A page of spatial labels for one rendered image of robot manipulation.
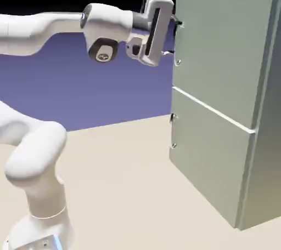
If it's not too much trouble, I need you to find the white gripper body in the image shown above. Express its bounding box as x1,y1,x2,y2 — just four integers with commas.
139,0,175,67

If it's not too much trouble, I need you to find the grey-green cabinet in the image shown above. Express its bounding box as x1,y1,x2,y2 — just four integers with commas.
168,0,281,231

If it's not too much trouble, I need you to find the curved metal door handle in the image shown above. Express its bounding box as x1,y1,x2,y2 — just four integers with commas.
169,112,178,149
172,14,184,67

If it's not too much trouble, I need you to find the grey-green cabinet door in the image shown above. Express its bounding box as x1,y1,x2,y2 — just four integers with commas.
168,87,255,229
172,0,275,129

